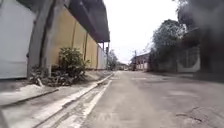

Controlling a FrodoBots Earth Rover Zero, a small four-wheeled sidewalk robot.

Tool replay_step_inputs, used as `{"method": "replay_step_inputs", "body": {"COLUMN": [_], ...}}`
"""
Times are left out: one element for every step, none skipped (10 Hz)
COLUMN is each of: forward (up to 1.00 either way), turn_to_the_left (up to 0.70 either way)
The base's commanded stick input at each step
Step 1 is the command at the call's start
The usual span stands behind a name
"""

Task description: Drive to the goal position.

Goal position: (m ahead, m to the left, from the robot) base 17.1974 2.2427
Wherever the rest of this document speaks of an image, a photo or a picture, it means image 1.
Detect distant tree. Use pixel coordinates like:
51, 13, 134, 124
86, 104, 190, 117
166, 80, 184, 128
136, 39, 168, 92
107, 49, 120, 71

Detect distant low building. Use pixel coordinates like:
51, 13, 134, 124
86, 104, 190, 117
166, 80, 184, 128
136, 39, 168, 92
130, 52, 151, 72

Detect green bush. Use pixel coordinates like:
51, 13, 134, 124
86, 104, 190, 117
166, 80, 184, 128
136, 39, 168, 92
57, 47, 90, 84

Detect grey asphalt road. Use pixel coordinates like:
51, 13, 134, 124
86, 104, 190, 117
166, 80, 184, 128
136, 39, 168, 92
79, 70, 224, 128

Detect yellow and white building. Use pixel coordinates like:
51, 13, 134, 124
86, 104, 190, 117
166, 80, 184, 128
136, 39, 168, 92
0, 0, 111, 80

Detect pale concrete gutter strip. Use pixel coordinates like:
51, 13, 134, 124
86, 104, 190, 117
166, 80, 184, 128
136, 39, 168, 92
6, 71, 118, 128

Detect pile of debris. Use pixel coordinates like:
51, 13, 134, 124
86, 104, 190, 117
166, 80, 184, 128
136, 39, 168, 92
29, 66, 76, 88

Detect grey tree trunk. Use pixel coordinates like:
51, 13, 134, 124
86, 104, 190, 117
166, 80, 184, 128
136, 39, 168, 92
27, 0, 66, 78

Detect large dark trees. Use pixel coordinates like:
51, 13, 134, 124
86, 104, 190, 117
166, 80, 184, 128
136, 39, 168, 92
148, 0, 224, 68

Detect grey concrete pavement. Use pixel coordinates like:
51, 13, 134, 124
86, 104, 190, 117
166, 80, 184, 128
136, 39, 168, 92
0, 69, 113, 111

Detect pale boundary wall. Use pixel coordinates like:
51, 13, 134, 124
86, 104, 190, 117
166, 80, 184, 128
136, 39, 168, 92
149, 45, 224, 79

